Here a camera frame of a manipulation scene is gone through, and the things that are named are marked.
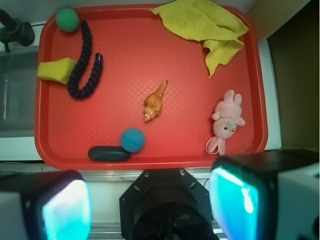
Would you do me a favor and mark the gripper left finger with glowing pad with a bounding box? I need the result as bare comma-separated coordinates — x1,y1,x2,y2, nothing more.
0,170,92,240

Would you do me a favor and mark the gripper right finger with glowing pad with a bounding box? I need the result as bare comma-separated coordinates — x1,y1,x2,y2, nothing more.
208,149,320,240

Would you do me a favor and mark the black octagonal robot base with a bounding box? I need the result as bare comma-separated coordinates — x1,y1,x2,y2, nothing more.
119,169,218,240

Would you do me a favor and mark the pink plush bunny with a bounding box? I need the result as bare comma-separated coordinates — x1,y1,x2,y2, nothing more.
205,89,246,156

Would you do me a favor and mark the black oval stone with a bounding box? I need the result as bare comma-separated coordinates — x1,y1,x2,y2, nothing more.
87,146,131,162

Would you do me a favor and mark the blue rubber ball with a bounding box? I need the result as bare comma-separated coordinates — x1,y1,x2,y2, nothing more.
120,128,146,153

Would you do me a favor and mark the red plastic tray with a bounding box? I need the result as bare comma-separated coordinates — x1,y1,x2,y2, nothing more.
34,5,268,170

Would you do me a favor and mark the yellow sponge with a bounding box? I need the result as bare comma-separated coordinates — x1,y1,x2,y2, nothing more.
37,57,77,85

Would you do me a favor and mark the grey sink basin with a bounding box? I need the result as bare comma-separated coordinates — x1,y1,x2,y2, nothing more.
0,46,39,138

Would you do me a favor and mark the brown spiral seashell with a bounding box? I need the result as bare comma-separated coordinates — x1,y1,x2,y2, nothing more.
143,79,168,122

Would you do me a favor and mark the green rubber ball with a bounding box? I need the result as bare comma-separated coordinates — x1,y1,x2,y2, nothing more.
55,8,80,33

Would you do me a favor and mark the yellow-green cloth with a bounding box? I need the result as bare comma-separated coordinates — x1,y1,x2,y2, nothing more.
150,0,249,78

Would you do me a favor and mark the dark purple rope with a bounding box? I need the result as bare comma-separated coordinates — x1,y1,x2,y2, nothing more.
66,19,104,101

